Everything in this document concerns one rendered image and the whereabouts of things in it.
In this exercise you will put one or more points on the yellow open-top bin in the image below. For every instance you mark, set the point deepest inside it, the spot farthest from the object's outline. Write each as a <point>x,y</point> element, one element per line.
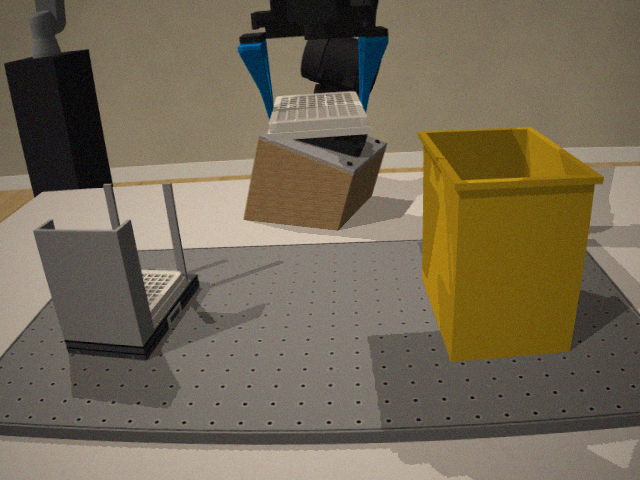
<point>503,257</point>

